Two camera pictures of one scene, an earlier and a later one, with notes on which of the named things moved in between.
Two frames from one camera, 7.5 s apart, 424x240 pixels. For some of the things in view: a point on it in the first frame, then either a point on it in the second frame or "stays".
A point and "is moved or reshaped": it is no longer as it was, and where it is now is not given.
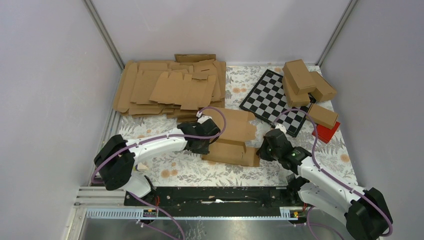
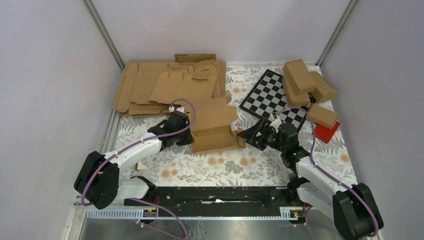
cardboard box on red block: x=322 y=116 stays
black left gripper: x=203 y=151 to x=188 y=140
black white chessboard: x=266 y=100 stays
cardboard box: x=299 y=77 stays
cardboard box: x=230 y=147 is moved or reshaped
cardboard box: x=323 y=91 stays
